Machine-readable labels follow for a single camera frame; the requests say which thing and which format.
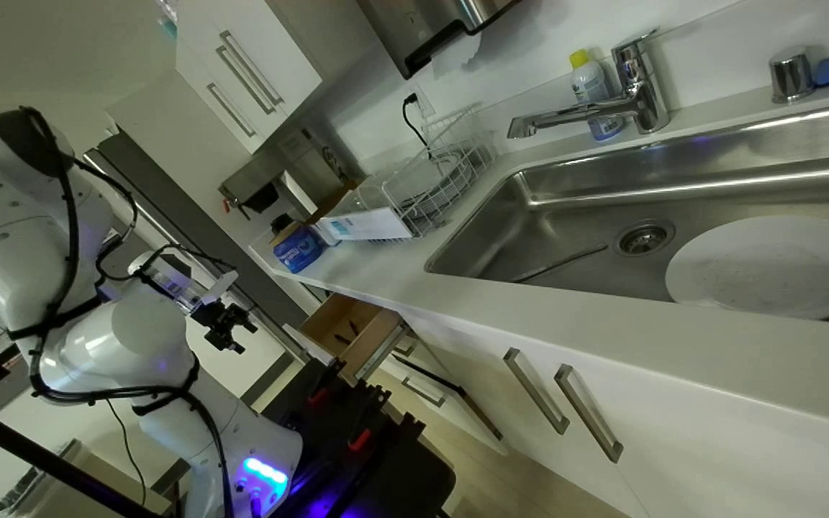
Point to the steel cup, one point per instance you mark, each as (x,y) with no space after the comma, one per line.
(792,74)

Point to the small teal bottle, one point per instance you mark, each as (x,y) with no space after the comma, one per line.
(167,19)

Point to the blue and white box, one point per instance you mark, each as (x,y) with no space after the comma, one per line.
(301,248)

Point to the grey metal appliance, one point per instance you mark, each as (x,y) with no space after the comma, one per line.
(281,162)

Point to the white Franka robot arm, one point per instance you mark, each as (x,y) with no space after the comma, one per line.
(127,346)

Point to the chrome faucet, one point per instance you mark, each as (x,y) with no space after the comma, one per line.
(636,87)

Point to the dish soap bottle yellow cap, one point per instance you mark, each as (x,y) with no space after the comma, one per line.
(589,87)

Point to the white drawer with wood interior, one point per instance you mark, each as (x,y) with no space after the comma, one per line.
(347,333)

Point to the black robot table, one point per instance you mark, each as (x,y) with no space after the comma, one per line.
(387,471)

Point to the white wall outlet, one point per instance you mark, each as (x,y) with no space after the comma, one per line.
(415,104)

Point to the white lower drawer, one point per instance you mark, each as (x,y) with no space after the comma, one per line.
(421,389)

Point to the white round plate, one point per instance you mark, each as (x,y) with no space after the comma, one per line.
(770,264)

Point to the stainless steel sink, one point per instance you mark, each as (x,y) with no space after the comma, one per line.
(626,182)

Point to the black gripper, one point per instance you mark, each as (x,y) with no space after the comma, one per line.
(215,316)

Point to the steel paper towel dispenser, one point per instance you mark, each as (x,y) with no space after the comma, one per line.
(423,25)

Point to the red black clamp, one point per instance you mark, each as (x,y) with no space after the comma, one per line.
(317,392)
(360,442)

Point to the white upper cabinet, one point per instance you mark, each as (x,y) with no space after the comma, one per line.
(242,67)

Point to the black tripod bar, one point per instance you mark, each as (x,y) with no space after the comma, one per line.
(41,455)

